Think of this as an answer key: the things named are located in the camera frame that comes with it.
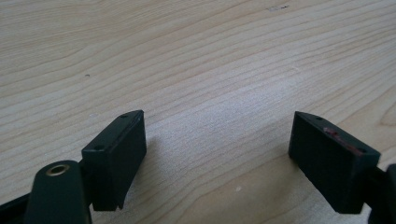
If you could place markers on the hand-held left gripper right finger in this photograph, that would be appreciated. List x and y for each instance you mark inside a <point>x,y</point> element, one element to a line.
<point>330,168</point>

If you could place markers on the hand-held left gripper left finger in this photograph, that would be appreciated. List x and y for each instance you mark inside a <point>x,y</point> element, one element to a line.
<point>115,168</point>

